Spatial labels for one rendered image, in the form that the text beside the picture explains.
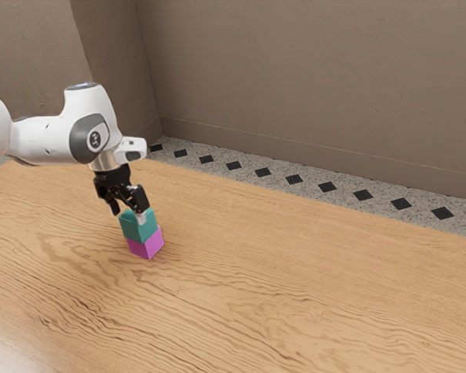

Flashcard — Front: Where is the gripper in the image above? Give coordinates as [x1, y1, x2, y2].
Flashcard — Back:
[92, 163, 151, 225]

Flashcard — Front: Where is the teal block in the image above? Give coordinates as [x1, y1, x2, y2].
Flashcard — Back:
[118, 207, 158, 242]

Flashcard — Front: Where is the magenta block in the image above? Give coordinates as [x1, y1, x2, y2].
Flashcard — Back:
[125, 225, 165, 261]

